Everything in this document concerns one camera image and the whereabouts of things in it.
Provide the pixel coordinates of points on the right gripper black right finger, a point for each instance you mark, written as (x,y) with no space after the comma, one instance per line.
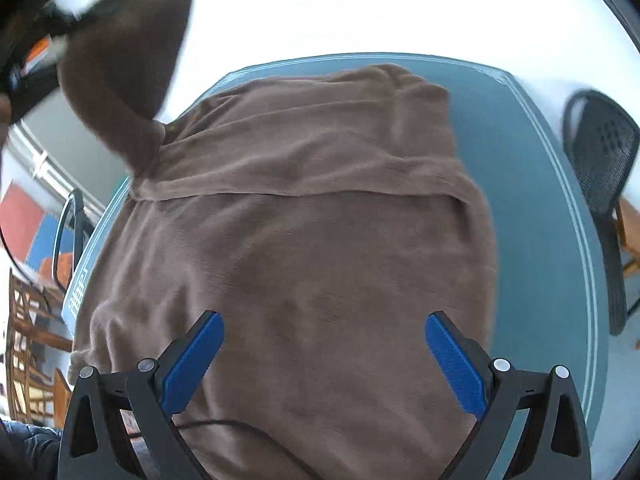
(554,441)

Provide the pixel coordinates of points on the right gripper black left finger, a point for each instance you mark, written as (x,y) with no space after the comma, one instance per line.
(95,443)

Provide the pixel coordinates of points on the brown fleece garment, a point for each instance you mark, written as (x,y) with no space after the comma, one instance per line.
(322,217)

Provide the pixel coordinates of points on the black jacket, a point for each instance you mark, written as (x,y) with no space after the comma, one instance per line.
(28,451)

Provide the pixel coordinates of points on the teal table mat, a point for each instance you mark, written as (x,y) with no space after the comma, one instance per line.
(548,298)

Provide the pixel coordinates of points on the wooden chair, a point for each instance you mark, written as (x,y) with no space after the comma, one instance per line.
(628,228)
(34,396)

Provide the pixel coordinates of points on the red blue floor mat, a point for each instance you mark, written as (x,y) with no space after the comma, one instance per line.
(29,231)

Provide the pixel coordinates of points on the black mesh chair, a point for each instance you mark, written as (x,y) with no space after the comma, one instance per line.
(601,141)

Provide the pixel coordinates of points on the white window frame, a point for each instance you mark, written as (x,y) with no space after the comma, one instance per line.
(27,165)

